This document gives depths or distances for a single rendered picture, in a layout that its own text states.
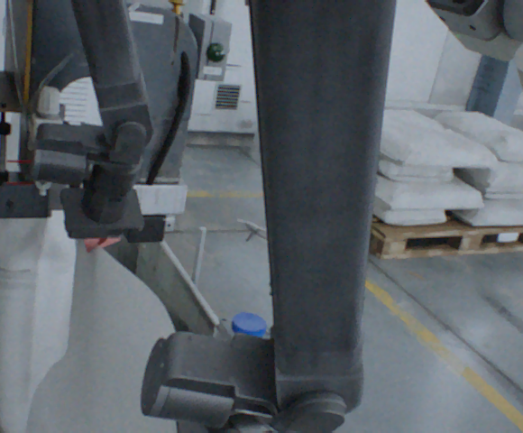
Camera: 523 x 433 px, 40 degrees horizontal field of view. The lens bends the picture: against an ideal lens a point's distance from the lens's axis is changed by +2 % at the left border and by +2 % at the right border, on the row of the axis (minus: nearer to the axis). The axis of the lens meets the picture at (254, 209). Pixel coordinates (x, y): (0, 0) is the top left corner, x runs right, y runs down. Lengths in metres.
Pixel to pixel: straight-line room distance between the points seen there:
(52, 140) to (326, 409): 0.50
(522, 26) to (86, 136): 0.51
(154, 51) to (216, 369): 0.66
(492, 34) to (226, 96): 4.16
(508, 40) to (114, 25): 0.45
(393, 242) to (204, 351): 3.26
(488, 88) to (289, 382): 6.52
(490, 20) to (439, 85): 5.83
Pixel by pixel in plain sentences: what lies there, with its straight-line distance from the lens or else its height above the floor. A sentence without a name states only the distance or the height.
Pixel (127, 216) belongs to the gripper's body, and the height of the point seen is 1.09.
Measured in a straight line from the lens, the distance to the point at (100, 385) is 0.93.
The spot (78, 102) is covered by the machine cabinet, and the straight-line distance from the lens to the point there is 3.96.
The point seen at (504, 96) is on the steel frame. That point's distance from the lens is 6.71.
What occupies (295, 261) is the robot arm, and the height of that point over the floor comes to 1.31.
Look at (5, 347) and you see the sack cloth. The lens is 1.56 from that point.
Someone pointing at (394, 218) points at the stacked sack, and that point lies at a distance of 3.80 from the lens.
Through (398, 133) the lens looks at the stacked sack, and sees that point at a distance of 3.76.
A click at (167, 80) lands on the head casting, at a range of 1.10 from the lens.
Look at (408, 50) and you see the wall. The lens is 6.40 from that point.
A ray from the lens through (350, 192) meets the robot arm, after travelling 0.34.
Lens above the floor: 1.47
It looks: 21 degrees down
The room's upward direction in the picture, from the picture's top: 11 degrees clockwise
